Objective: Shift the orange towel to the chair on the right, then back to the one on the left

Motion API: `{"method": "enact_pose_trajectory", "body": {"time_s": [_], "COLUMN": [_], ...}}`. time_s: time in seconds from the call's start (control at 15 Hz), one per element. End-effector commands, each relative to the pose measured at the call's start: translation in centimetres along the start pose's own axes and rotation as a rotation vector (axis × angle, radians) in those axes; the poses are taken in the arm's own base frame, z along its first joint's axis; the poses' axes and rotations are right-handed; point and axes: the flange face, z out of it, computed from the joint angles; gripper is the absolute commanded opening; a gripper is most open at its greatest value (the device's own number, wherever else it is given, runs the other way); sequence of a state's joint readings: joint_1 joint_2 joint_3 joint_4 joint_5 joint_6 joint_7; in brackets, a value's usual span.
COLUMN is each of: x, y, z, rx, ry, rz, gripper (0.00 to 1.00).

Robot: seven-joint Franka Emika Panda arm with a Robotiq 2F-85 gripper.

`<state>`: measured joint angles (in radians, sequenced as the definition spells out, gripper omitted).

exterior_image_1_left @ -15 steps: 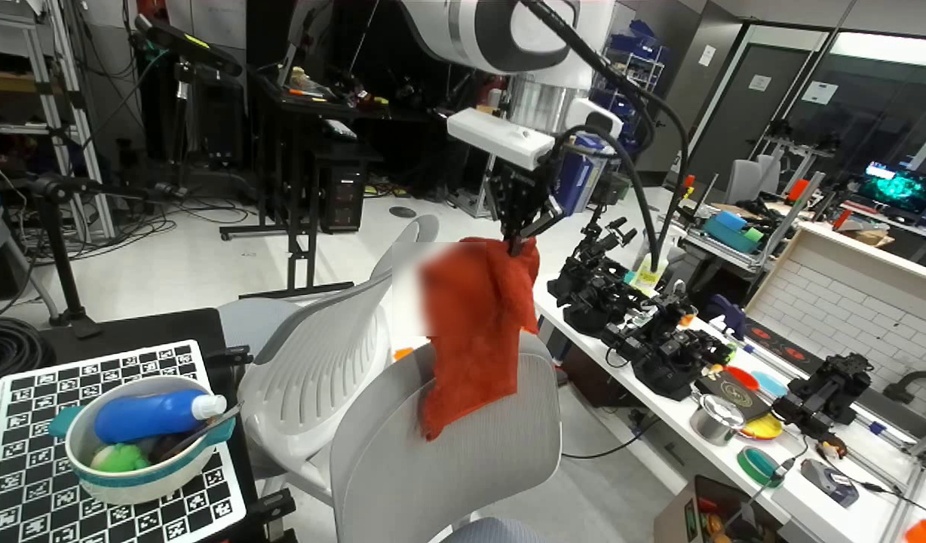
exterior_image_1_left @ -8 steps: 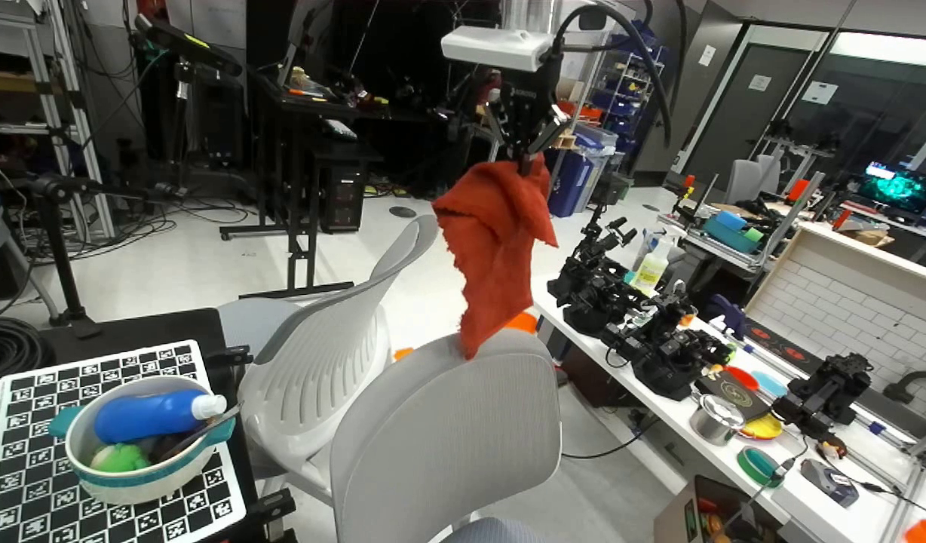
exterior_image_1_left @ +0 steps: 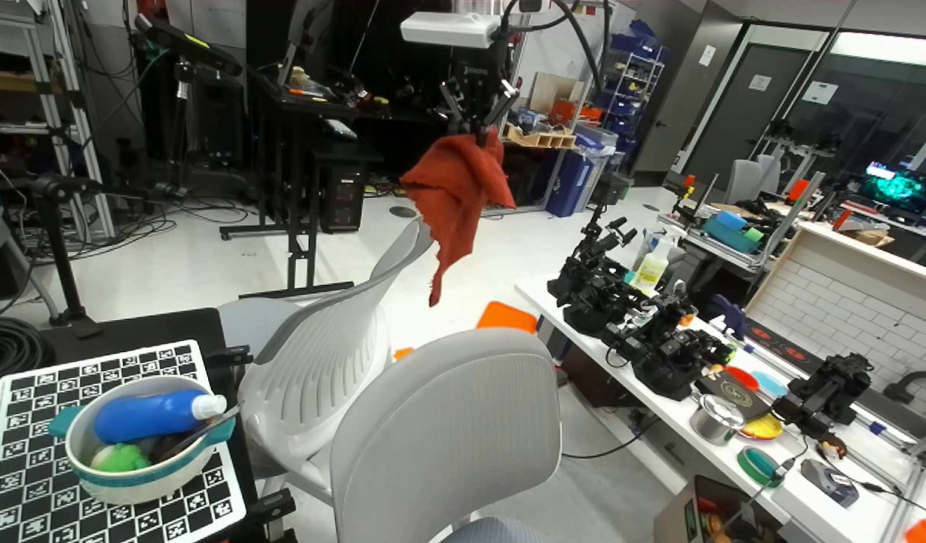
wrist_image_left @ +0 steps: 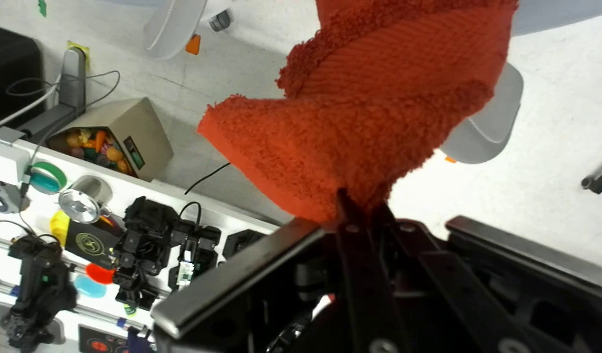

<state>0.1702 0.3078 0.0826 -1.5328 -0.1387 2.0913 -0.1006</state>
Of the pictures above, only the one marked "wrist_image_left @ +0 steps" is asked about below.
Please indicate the red disc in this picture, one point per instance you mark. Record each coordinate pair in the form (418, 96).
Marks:
(101, 273)

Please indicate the dark grey flat gadget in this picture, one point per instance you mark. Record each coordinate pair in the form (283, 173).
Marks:
(1, 196)

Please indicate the steel cup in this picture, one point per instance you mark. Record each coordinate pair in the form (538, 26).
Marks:
(81, 206)

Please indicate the grey office chair slatted back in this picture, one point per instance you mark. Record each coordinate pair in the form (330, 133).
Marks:
(497, 130)

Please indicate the cardboard box of toys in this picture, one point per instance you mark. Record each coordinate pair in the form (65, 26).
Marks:
(144, 128)

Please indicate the orange towel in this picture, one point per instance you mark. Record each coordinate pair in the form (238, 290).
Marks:
(379, 98)

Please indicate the black mechanical device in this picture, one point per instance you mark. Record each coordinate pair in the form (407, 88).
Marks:
(38, 286)

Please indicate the black flat box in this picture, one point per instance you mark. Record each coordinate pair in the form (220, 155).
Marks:
(91, 241)

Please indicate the long white work table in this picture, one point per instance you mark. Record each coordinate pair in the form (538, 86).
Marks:
(163, 192)

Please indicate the light blue disc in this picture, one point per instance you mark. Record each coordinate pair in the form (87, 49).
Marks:
(87, 288)

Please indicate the yellow dish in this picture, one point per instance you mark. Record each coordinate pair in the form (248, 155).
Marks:
(60, 226)

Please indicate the grey power strip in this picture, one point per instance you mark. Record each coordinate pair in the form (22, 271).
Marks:
(71, 84)

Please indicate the black case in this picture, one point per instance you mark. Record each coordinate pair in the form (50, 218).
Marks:
(12, 71)

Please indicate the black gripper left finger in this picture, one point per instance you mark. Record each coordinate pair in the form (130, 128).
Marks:
(369, 294)

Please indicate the black robot gripper device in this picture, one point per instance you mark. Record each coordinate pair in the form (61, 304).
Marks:
(146, 235)

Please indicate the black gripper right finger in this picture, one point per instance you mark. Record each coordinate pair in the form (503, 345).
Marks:
(444, 314)

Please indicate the teal tape roll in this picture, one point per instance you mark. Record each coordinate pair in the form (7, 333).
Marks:
(30, 177)

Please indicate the small orange object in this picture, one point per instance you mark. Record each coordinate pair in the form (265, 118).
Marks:
(193, 43)

